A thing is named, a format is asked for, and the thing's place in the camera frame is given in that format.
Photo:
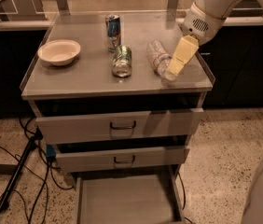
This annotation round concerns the blue power box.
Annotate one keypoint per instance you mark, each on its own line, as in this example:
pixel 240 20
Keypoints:
pixel 50 152

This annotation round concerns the clear plastic water bottle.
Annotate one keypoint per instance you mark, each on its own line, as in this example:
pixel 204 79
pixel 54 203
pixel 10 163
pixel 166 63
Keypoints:
pixel 159 59

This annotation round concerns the blue energy drink can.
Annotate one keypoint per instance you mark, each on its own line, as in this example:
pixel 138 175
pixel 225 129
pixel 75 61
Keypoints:
pixel 113 31

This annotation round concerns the green soda can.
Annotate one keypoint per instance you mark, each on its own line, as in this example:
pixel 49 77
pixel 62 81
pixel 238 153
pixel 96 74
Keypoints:
pixel 122 61

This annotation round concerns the grey middle drawer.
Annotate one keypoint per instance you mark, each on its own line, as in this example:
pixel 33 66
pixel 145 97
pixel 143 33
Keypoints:
pixel 121 158

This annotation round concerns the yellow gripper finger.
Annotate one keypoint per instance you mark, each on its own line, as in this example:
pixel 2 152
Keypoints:
pixel 183 53

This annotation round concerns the grey bottom drawer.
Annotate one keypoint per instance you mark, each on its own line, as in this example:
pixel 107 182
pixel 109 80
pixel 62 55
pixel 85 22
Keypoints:
pixel 128 196

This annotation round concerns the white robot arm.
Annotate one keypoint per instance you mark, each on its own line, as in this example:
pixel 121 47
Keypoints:
pixel 253 208

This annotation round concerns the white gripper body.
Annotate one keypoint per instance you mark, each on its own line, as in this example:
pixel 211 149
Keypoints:
pixel 201 24

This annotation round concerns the grey drawer cabinet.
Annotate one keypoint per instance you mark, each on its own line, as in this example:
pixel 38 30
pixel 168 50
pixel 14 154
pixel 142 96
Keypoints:
pixel 87 86

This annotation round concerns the grey top drawer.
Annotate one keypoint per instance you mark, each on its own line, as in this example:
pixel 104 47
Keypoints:
pixel 115 126

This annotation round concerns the white paper bowl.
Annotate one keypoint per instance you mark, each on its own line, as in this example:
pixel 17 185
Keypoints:
pixel 59 52

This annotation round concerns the grey drawer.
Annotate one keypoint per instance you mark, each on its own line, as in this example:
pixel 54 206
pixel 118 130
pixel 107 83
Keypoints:
pixel 128 196
pixel 115 126
pixel 121 158

